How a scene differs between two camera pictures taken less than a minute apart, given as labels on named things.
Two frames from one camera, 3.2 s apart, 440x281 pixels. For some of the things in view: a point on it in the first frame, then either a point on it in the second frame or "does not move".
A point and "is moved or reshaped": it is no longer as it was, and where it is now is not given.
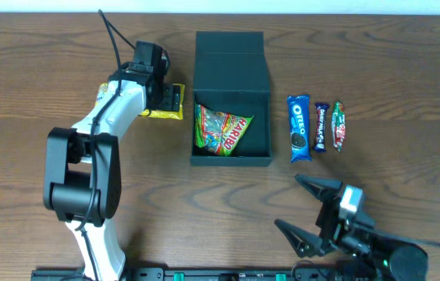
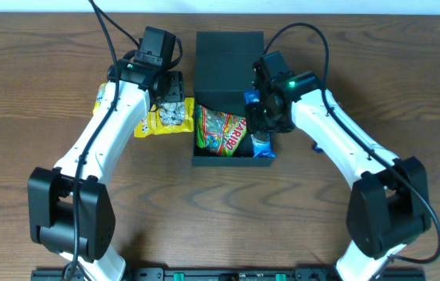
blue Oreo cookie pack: x=299 y=119 -> x=261 y=149
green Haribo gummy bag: x=218 y=132 does not move
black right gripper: x=326 y=220 -> x=257 y=119
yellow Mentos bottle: x=102 y=89 does not move
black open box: x=232 y=76 does not move
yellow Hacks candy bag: x=166 y=114 is moved or reshaped
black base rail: x=196 y=274 does not move
